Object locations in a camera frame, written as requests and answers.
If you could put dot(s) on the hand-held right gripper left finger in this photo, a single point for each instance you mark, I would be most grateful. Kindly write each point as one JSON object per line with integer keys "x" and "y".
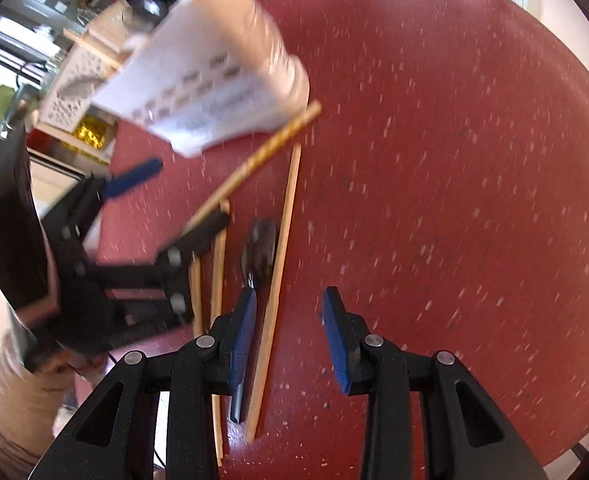
{"x": 242, "y": 340}

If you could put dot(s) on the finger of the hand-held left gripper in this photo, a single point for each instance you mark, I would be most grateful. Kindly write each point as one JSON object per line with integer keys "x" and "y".
{"x": 199, "y": 235}
{"x": 134, "y": 174}

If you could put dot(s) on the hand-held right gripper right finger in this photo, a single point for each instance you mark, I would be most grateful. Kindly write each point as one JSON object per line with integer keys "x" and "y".
{"x": 337, "y": 345}

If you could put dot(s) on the dark translucent plastic spoon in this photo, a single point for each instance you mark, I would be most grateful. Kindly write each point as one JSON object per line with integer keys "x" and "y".
{"x": 260, "y": 245}

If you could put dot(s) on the patterned bamboo chopstick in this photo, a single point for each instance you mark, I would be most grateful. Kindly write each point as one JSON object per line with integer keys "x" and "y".
{"x": 274, "y": 140}

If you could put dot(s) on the white plastic utensil holder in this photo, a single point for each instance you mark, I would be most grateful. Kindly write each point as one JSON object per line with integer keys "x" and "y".
{"x": 214, "y": 60}

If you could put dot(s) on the person's left forearm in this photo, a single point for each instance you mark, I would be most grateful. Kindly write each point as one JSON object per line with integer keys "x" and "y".
{"x": 19, "y": 410}

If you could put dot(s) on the person's left hand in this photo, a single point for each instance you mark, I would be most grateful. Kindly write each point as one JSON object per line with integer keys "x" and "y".
{"x": 69, "y": 364}

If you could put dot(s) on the gold foil package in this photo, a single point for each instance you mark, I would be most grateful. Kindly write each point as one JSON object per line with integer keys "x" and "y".
{"x": 92, "y": 132}

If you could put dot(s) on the cream plastic trolley cart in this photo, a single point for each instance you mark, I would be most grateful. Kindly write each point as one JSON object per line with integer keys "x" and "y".
{"x": 74, "y": 90}

